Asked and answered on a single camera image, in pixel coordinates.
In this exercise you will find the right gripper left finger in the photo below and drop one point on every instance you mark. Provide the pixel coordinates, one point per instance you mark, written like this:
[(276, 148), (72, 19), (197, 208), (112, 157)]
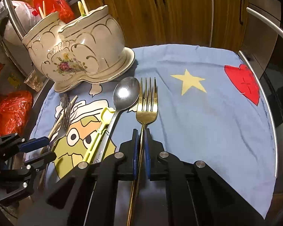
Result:
[(87, 194)]

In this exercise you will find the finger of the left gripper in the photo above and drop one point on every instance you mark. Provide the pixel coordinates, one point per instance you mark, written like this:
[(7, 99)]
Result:
[(39, 163), (33, 144)]

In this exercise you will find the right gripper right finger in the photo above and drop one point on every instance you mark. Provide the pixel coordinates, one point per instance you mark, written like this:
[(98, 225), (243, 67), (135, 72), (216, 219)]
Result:
[(196, 194)]

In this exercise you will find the silver fork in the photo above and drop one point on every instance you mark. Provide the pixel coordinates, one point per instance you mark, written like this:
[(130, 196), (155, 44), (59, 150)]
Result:
[(61, 125)]

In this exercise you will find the yellow green plastic spoon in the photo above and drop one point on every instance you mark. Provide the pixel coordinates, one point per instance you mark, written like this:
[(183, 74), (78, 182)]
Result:
[(96, 136)]

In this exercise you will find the large steel spoon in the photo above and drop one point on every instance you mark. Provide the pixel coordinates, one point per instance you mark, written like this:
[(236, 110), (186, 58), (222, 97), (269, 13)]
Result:
[(125, 95)]

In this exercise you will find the gold fork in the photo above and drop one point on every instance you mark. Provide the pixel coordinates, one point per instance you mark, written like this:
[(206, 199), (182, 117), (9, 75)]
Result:
[(147, 111)]

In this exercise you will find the wooden chopstick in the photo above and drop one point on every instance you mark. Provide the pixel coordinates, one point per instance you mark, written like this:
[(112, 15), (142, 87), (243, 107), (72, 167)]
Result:
[(82, 0)]

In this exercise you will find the red bag lower left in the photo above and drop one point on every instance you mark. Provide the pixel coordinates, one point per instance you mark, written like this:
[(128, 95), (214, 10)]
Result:
[(15, 110)]

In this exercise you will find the blue cartoon cloth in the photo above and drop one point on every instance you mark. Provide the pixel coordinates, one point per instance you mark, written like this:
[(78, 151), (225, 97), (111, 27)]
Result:
[(210, 108)]

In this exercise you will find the cream ceramic utensil holder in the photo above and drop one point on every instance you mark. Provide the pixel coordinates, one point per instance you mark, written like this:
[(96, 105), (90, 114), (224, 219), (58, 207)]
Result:
[(89, 49)]

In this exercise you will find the chopstick in holder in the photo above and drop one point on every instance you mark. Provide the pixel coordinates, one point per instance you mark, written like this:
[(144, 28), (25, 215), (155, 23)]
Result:
[(42, 10)]

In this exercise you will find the red plastic bag hanging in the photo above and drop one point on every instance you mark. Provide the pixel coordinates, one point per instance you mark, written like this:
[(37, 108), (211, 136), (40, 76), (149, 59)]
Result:
[(60, 6)]

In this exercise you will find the wooden lower cabinet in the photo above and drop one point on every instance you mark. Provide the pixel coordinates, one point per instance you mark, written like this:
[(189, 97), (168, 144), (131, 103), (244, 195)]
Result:
[(208, 23)]

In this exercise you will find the chrome cart rail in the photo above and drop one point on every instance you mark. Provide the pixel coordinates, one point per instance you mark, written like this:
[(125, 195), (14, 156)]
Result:
[(263, 50)]

